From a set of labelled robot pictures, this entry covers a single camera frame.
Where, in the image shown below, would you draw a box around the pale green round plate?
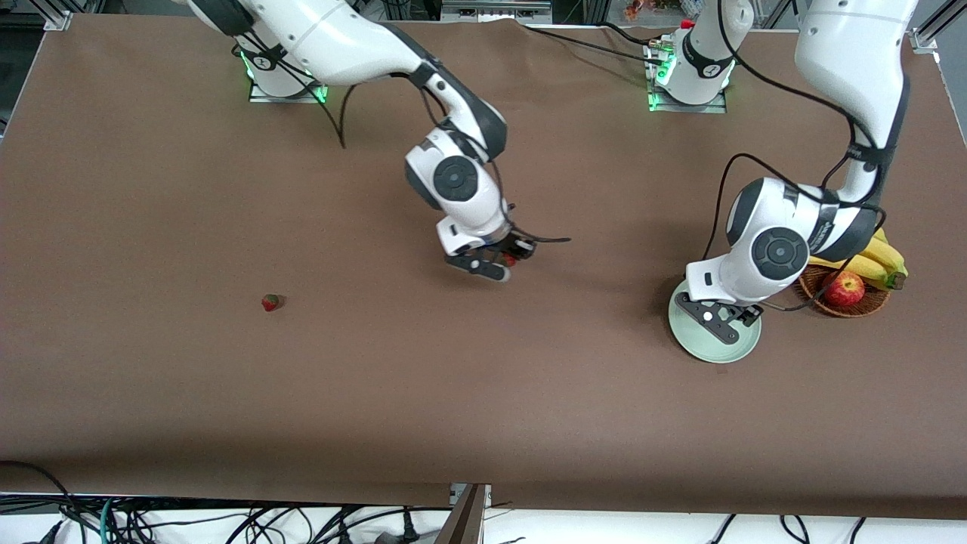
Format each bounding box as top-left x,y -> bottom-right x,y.
668,276 -> 762,364

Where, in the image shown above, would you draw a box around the brown table cover sheet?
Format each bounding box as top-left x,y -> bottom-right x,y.
0,14 -> 967,522

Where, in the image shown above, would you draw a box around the red apple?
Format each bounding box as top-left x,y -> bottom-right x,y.
823,272 -> 867,308

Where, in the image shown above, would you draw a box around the brown woven wicker basket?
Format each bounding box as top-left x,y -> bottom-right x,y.
799,264 -> 892,319

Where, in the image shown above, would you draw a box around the yellow banana bunch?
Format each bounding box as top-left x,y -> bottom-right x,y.
808,230 -> 909,292

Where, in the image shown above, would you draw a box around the grey electronics box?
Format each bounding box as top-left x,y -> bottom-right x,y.
440,0 -> 554,23

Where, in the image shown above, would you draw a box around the small colourful toy items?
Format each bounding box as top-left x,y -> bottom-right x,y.
624,0 -> 681,20

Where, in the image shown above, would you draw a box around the grey power plug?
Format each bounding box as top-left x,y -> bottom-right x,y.
21,520 -> 65,544

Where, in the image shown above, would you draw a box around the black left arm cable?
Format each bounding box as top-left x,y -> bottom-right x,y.
701,0 -> 888,312

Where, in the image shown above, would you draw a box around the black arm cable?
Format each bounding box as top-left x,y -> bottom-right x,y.
230,42 -> 572,246
701,0 -> 888,312

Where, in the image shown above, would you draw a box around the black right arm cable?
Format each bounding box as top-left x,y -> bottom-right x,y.
230,42 -> 572,246

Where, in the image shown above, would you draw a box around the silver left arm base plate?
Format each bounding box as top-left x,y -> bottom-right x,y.
646,38 -> 728,114

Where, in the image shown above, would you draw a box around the thin black table cable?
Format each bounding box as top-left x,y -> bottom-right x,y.
521,25 -> 666,65
601,21 -> 658,46

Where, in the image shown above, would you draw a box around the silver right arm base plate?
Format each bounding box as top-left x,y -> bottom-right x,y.
248,72 -> 329,104

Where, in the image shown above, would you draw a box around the tangled black floor cables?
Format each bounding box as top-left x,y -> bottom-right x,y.
60,495 -> 424,544

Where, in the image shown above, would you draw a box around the black looping floor cable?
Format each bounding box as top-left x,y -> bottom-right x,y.
0,460 -> 80,522

